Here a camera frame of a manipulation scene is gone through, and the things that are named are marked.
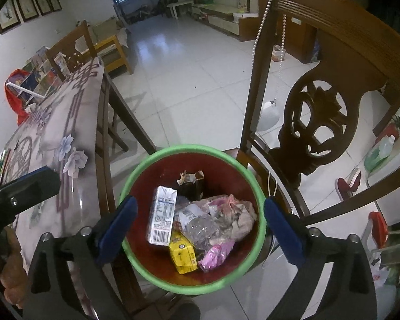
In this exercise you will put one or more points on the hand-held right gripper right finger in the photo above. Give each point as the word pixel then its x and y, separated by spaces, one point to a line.
pixel 283 230

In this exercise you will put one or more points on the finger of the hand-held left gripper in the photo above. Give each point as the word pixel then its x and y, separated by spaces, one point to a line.
pixel 30 191
pixel 36 172

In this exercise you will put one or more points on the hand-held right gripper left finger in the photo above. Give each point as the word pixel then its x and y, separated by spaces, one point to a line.
pixel 118 230

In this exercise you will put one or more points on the blue white carton box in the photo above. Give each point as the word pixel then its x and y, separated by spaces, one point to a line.
pixel 161 216

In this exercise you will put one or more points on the floral paper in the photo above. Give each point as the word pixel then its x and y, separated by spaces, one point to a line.
pixel 235 208

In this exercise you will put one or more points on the small yellow box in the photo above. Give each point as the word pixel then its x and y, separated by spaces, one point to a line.
pixel 183 253

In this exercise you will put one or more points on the red bin with green rim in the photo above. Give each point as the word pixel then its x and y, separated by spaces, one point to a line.
pixel 160 170

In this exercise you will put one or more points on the pink plastic bag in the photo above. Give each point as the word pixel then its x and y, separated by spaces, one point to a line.
pixel 213 256

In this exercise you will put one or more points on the clear plastic bottle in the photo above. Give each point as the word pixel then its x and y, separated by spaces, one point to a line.
pixel 200 226

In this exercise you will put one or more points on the dark brown snack packet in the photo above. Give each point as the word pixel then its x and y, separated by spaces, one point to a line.
pixel 191 188

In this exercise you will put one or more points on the person's left hand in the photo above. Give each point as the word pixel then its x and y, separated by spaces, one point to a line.
pixel 11 265

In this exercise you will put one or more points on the colourful books and pencils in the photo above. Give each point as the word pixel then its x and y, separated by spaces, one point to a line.
pixel 3 166

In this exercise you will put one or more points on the red bag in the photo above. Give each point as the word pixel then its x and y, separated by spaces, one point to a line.
pixel 15 108

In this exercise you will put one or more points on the red slipper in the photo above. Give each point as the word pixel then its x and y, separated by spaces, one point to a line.
pixel 378 228
pixel 348 184

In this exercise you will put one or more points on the white book rack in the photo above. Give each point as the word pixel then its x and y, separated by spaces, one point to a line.
pixel 36 81

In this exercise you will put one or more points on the green detergent bottle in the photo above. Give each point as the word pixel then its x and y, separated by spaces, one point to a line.
pixel 380 153

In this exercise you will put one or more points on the plain wooden chair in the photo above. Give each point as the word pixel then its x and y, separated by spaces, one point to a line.
pixel 70 40

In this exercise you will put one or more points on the yellow wooden bench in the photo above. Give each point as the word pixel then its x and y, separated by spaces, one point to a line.
pixel 118 51

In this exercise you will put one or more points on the tissue box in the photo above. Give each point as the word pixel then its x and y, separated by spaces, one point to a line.
pixel 279 55

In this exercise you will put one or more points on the carved wooden chair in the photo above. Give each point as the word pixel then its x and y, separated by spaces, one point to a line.
pixel 336 23

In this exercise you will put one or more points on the wooden television cabinet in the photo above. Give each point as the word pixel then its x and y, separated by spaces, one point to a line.
pixel 226 23

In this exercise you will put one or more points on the small white table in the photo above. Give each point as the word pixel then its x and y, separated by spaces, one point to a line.
pixel 180 4

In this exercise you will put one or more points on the small framed picture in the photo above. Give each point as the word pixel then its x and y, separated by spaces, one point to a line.
pixel 242 1

